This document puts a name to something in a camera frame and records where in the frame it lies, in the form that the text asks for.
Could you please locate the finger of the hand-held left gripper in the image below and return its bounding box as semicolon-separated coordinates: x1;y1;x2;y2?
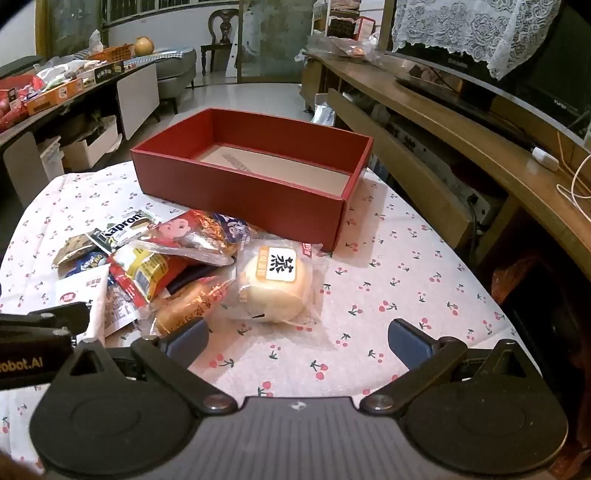
0;302;91;339

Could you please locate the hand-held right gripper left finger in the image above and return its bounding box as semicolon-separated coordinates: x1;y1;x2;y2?
51;318;238;414

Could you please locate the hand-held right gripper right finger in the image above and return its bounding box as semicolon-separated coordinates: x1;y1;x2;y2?
360;318;543;414

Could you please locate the white packet red label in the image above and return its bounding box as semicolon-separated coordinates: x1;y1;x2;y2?
55;265;112;344

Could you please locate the orange bread packet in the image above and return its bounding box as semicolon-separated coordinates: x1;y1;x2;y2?
139;274;236;340

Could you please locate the brown cookie packet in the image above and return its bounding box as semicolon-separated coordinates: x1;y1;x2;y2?
52;233;100;267

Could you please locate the red yellow snack packet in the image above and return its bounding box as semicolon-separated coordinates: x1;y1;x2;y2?
104;242;190;335

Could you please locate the green white wafer packet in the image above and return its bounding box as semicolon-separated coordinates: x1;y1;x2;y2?
88;210;160;254

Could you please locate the white bun packet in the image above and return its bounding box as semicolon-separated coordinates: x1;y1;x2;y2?
226;240;326;330

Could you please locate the red cartoon snack packet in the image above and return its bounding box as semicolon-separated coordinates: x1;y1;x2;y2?
139;209;241;267

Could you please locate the red cardboard box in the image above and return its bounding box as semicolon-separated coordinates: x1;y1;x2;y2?
130;107;375;254

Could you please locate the cherry print tablecloth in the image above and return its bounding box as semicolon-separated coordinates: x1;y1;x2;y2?
0;159;532;480

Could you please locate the white plastic basket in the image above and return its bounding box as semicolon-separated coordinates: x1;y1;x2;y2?
39;136;65;181

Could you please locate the white power strip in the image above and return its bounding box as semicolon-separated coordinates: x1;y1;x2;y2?
388;121;491;224

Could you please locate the open storage box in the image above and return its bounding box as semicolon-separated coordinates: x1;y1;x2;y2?
62;115;122;171

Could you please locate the orange flat carton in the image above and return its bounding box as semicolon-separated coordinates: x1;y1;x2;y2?
25;78;84;116

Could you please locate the red plastic bag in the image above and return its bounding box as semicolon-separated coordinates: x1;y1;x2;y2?
0;74;47;132

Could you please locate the white power adapter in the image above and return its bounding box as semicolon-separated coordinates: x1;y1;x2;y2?
531;147;560;171

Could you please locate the dark side table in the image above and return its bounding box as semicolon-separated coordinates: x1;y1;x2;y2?
0;60;162;208

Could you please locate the wooden television cabinet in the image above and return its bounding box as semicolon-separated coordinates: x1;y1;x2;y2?
300;51;591;287

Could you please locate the long black box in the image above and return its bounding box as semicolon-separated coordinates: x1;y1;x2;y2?
76;60;125;86

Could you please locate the silver foil bag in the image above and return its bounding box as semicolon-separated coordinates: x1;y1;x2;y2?
311;93;338;126

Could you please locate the grey sofa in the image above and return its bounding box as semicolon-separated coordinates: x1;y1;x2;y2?
124;46;198;114

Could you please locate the orange basket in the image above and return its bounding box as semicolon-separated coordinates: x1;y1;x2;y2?
88;42;134;61

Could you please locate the black television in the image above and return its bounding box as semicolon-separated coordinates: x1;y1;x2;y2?
379;0;591;153

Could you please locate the wooden framed glass panel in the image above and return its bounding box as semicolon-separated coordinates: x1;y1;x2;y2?
37;0;102;61

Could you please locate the clear plastic bag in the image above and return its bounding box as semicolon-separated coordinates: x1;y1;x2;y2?
305;32;384;63

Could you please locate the glass door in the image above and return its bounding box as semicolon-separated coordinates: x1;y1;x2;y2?
235;0;317;84

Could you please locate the wooden chair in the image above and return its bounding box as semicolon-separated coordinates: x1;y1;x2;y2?
201;8;241;75

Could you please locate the white lace cloth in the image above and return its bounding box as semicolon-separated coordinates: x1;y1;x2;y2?
392;0;561;80

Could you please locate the white cable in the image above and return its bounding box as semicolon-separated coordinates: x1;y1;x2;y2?
555;131;591;200

